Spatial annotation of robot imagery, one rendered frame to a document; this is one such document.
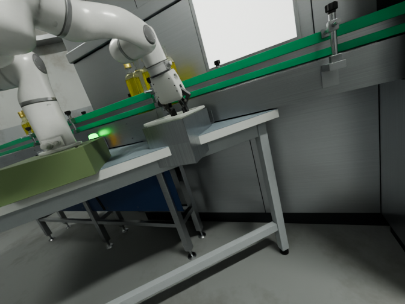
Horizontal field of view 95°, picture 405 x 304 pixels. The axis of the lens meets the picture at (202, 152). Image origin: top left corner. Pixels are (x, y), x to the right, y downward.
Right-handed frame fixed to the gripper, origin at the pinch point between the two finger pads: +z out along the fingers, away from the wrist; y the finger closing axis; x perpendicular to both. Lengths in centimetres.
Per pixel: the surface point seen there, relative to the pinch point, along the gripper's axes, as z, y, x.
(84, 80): -27, 88, -43
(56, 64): -77, 307, -188
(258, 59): -5.3, -28.8, -21.2
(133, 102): -7.7, 27.3, -9.9
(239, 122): 11.0, -19.5, -4.4
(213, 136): 10.7, -11.0, 3.2
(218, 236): 88, 16, -3
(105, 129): 0, 50, -5
